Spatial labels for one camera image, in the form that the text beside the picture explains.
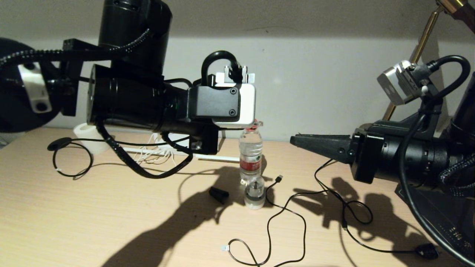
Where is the black ethernet cable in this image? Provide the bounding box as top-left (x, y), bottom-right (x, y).
top-left (52, 135), bottom-right (193, 179)

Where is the white router with antennas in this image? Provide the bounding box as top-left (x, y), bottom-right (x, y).
top-left (122, 128), bottom-right (241, 164)

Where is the red-capped clear water bottle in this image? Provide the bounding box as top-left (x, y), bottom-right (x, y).
top-left (239, 121), bottom-right (264, 184)

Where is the glass bulb on white base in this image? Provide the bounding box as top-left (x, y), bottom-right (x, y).
top-left (244, 176), bottom-right (266, 210)

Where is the small black clip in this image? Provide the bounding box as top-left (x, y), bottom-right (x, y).
top-left (209, 187), bottom-right (229, 204)

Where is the dark box with gold trim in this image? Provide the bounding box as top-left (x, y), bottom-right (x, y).
top-left (395, 184), bottom-right (475, 267)

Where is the white toilet paper roll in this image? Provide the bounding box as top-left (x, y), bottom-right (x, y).
top-left (73, 123), bottom-right (112, 155)

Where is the gold desk lamp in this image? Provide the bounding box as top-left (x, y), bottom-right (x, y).
top-left (382, 0), bottom-right (475, 121)

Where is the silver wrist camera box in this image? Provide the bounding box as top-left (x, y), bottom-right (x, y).
top-left (377, 60), bottom-right (428, 106)
top-left (208, 65), bottom-right (257, 129)

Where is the black robot harness cable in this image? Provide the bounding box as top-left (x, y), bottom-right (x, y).
top-left (398, 55), bottom-right (475, 264)
top-left (0, 29), bottom-right (245, 179)

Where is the black USB charging cable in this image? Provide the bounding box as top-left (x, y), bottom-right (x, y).
top-left (265, 175), bottom-right (307, 267)

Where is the black white-tipped thin cable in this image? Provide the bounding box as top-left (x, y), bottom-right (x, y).
top-left (221, 190), bottom-right (349, 266)

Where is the thin white adapter cable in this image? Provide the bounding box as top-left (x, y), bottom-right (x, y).
top-left (134, 133), bottom-right (176, 166)

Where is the black lamp power cord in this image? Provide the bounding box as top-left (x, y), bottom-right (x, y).
top-left (315, 159), bottom-right (439, 260)

